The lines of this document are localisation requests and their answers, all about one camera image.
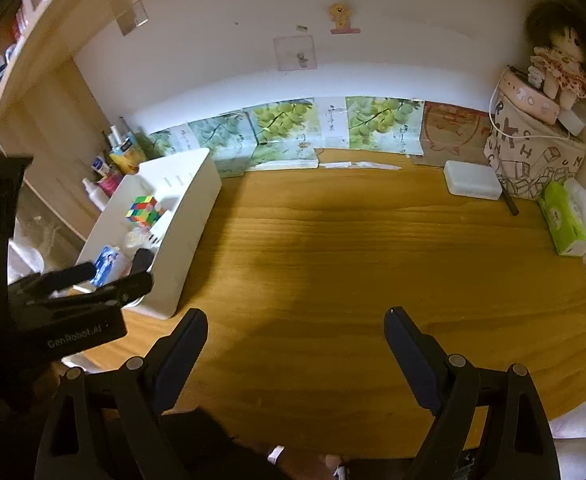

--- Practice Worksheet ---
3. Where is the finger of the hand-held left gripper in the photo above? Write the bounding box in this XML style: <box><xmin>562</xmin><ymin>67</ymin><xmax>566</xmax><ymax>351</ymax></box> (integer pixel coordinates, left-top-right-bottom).
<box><xmin>10</xmin><ymin>261</ymin><xmax>96</xmax><ymax>299</ymax></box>
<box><xmin>48</xmin><ymin>248</ymin><xmax>155</xmax><ymax>312</ymax></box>

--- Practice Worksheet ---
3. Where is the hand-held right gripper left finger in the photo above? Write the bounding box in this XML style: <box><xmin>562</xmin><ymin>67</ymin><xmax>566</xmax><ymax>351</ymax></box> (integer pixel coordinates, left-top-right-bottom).
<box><xmin>35</xmin><ymin>308</ymin><xmax>209</xmax><ymax>480</ymax></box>

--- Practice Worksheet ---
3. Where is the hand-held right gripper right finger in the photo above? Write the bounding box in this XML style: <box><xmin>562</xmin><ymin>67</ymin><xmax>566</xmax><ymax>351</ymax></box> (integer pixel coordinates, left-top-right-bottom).
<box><xmin>384</xmin><ymin>306</ymin><xmax>561</xmax><ymax>480</ymax></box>

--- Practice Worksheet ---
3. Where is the blue white packet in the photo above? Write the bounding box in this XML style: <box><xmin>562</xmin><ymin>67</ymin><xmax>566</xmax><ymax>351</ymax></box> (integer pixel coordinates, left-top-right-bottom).
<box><xmin>93</xmin><ymin>245</ymin><xmax>131</xmax><ymax>286</ymax></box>

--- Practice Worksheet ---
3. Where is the colourful puzzle cube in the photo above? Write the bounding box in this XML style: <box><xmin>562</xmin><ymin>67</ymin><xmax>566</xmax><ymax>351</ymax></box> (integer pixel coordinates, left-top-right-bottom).
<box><xmin>125</xmin><ymin>195</ymin><xmax>166</xmax><ymax>225</ymax></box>

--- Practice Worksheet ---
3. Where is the white plastic bin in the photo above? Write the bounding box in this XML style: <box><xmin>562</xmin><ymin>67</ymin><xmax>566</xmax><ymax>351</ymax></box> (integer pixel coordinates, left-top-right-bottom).
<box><xmin>74</xmin><ymin>147</ymin><xmax>223</xmax><ymax>320</ymax></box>

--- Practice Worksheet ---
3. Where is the person's left forearm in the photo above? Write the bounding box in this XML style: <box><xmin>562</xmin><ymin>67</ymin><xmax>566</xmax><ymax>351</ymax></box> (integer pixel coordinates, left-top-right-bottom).
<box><xmin>0</xmin><ymin>360</ymin><xmax>64</xmax><ymax>480</ymax></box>

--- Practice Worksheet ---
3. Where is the white spray bottle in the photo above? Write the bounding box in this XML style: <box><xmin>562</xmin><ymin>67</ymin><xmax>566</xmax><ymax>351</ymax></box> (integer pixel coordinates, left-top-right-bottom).
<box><xmin>82</xmin><ymin>177</ymin><xmax>110</xmax><ymax>211</ymax></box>

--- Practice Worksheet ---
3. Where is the red tin can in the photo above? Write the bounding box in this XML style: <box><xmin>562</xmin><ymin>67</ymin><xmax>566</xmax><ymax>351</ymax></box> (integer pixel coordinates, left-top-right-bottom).
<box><xmin>95</xmin><ymin>170</ymin><xmax>124</xmax><ymax>198</ymax></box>

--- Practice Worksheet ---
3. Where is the wooden shelf unit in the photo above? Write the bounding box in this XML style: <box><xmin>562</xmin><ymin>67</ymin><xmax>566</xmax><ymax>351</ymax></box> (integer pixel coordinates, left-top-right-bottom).
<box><xmin>0</xmin><ymin>0</ymin><xmax>138</xmax><ymax>246</ymax></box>

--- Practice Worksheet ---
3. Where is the black pen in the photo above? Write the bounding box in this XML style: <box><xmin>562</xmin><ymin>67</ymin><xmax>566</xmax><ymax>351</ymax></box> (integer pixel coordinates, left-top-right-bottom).
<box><xmin>500</xmin><ymin>187</ymin><xmax>520</xmax><ymax>217</ymax></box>

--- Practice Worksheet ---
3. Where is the white blanket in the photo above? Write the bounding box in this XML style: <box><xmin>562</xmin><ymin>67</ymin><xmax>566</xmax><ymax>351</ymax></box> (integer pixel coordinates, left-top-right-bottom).
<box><xmin>548</xmin><ymin>395</ymin><xmax>586</xmax><ymax>480</ymax></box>

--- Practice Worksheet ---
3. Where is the white soap box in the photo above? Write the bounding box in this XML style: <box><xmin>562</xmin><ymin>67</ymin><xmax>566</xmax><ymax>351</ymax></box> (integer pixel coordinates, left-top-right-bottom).
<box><xmin>444</xmin><ymin>160</ymin><xmax>504</xmax><ymax>201</ymax></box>

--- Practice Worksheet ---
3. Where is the white paper strip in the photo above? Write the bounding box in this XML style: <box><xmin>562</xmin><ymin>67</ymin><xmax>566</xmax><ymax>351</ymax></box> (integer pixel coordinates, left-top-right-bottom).
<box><xmin>320</xmin><ymin>160</ymin><xmax>389</xmax><ymax>170</ymax></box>

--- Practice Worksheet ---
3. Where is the green tissue pack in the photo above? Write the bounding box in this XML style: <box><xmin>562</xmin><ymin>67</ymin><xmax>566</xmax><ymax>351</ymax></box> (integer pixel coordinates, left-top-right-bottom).
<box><xmin>538</xmin><ymin>177</ymin><xmax>586</xmax><ymax>257</ymax></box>

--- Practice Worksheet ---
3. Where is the patterned beige pouch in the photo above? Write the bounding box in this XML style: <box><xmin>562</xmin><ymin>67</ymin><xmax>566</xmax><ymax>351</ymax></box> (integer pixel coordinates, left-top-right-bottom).
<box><xmin>483</xmin><ymin>95</ymin><xmax>586</xmax><ymax>201</ymax></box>

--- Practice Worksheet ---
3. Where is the brown cardboard sheet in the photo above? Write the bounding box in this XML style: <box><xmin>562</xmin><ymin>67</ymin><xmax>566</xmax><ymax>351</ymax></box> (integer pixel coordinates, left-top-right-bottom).
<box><xmin>413</xmin><ymin>101</ymin><xmax>494</xmax><ymax>167</ymax></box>

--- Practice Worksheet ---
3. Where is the row of grape print panels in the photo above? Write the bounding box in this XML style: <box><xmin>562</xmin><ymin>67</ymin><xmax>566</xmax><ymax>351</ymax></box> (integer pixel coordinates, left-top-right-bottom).
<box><xmin>145</xmin><ymin>96</ymin><xmax>423</xmax><ymax>177</ymax></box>

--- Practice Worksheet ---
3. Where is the white adapter block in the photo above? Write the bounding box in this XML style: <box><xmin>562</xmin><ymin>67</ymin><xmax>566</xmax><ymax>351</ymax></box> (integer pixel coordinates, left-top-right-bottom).
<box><xmin>557</xmin><ymin>107</ymin><xmax>586</xmax><ymax>137</ymax></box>

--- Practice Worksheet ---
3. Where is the brown haired doll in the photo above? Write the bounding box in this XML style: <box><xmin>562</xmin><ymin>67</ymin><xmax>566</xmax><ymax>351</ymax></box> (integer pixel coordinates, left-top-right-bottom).
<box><xmin>523</xmin><ymin>2</ymin><xmax>586</xmax><ymax>111</ymax></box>

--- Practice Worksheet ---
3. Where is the white cable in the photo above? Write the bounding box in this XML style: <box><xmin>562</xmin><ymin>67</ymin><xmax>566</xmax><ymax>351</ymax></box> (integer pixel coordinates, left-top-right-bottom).
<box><xmin>489</xmin><ymin>77</ymin><xmax>571</xmax><ymax>142</ymax></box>

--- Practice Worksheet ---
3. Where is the clear wall hook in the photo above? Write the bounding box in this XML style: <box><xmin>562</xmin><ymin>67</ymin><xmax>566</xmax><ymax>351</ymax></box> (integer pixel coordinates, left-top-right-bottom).
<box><xmin>114</xmin><ymin>0</ymin><xmax>150</xmax><ymax>36</ymax></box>
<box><xmin>273</xmin><ymin>35</ymin><xmax>318</xmax><ymax>71</ymax></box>

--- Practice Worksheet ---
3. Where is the yellow animal wall sticker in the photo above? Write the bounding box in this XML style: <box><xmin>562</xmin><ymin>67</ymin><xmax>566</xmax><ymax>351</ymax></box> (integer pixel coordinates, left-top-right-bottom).
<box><xmin>328</xmin><ymin>2</ymin><xmax>361</xmax><ymax>35</ymax></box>

